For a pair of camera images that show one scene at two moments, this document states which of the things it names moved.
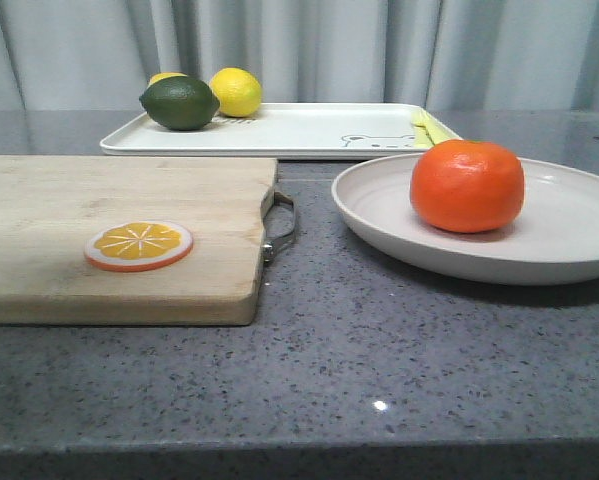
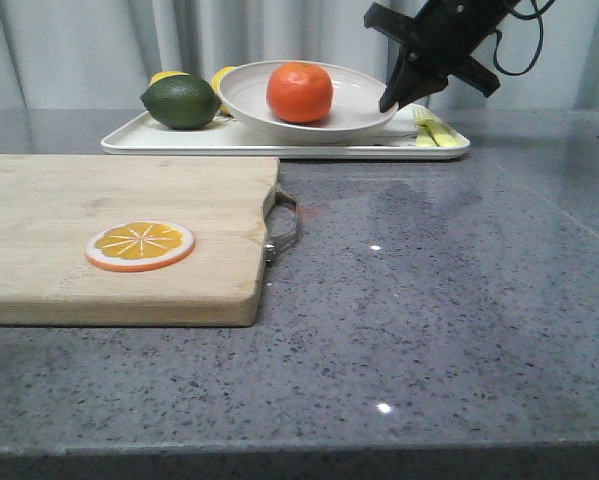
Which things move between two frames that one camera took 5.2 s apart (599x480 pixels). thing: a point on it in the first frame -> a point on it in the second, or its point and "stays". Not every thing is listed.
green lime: x=179 y=103 stays
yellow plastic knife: x=436 y=132 stays
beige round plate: x=566 y=230 -> x=354 y=111
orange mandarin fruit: x=467 y=186 -> x=299 y=92
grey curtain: x=474 y=55 stays
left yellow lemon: x=160 y=75 stays
